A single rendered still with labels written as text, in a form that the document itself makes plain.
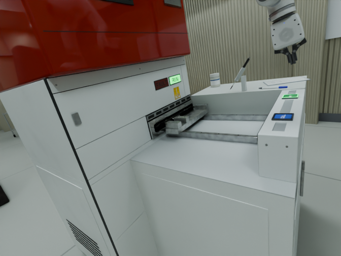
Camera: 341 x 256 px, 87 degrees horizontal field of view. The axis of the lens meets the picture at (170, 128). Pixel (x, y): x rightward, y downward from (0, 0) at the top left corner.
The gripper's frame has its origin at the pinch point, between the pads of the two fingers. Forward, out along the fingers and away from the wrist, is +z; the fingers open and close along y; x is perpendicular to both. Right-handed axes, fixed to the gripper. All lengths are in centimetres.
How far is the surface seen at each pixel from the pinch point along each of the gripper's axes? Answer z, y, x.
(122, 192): 29, -66, -55
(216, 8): -106, -108, 256
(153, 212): 46, -63, -46
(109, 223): 37, -67, -65
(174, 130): 14, -52, -22
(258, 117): 23.6, -20.4, 8.0
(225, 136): 21.7, -28.1, -19.0
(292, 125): 15.7, -0.7, -32.2
